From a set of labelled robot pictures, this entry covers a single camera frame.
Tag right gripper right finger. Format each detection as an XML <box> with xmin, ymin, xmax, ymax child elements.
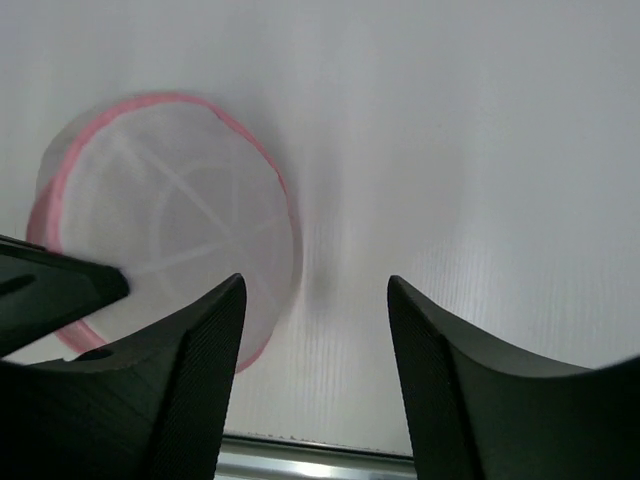
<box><xmin>387</xmin><ymin>276</ymin><xmax>639</xmax><ymax>479</ymax></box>

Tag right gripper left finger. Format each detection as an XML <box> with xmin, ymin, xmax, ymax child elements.
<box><xmin>1</xmin><ymin>274</ymin><xmax>246</xmax><ymax>479</ymax></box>

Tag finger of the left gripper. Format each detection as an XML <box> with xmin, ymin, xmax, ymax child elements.
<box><xmin>1</xmin><ymin>236</ymin><xmax>130</xmax><ymax>356</ymax></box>

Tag pink-trimmed mesh laundry bag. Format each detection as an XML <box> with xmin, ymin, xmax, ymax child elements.
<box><xmin>26</xmin><ymin>92</ymin><xmax>299</xmax><ymax>370</ymax></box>

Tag aluminium mounting rail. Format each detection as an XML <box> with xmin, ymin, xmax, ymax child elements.
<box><xmin>214</xmin><ymin>434</ymin><xmax>417</xmax><ymax>479</ymax></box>

